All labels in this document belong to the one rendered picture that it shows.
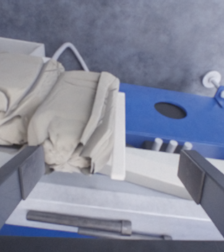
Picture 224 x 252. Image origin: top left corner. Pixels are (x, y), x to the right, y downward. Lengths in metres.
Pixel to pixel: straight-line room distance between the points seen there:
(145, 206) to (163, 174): 0.12
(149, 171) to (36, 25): 0.94
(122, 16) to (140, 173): 0.79
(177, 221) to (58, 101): 0.35
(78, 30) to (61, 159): 0.88
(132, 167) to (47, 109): 0.28
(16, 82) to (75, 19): 0.80
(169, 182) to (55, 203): 0.27
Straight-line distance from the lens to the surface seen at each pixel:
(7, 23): 1.21
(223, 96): 1.09
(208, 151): 0.76
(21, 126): 0.31
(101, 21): 1.05
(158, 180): 0.49
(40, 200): 0.41
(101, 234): 0.47
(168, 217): 0.43
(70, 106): 0.28
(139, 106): 0.79
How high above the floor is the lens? 1.03
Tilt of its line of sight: 51 degrees down
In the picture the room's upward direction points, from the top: 175 degrees counter-clockwise
